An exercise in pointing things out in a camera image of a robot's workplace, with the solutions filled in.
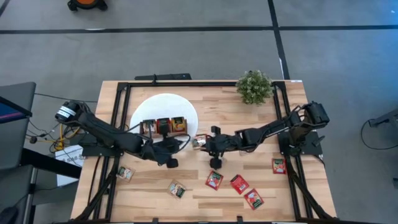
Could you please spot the orange mango tea bag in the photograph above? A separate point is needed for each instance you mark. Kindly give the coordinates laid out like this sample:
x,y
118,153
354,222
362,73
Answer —
x,y
178,125

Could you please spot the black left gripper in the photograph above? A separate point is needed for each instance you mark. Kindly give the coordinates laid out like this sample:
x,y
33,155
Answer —
x,y
161,151

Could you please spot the tilted blue screen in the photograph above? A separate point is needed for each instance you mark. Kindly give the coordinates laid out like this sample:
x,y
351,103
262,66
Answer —
x,y
9,113

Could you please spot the grey desk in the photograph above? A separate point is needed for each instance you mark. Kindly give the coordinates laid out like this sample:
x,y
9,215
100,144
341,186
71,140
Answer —
x,y
18,137

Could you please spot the white paper sheet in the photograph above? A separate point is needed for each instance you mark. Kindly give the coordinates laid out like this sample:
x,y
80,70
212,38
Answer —
x,y
66,174

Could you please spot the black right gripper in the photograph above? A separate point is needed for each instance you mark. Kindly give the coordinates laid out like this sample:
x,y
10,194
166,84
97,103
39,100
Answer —
x,y
222,144

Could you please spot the white round woven placemat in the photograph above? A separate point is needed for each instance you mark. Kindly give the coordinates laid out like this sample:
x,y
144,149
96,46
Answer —
x,y
164,104

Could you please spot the black metal table frame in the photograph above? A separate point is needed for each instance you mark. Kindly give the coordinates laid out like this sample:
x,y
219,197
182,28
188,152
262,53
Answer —
x,y
186,84

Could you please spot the potted green plant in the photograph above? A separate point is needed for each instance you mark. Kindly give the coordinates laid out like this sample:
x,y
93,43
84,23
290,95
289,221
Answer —
x,y
254,87

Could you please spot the red strawberry tea bag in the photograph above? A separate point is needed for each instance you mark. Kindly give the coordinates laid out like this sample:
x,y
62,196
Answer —
x,y
163,120
239,184
279,166
214,180
254,199

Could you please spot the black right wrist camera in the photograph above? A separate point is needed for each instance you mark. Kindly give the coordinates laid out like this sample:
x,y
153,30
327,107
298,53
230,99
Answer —
x,y
215,164

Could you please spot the wooden tea box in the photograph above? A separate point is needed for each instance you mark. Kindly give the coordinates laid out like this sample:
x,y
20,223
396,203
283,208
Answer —
x,y
178,134

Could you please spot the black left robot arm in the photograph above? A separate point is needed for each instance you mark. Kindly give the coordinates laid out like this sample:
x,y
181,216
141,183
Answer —
x,y
105,135

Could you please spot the black desk beam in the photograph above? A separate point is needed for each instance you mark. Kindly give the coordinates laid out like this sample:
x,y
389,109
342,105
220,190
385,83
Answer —
x,y
46,161

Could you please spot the orange shop vacuum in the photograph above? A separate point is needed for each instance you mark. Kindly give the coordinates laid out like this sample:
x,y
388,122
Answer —
x,y
87,3

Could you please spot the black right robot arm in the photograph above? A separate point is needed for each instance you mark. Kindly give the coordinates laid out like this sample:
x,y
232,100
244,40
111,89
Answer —
x,y
267,133

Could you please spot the black bar device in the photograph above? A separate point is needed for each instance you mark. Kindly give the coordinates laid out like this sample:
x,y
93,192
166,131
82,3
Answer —
x,y
164,77

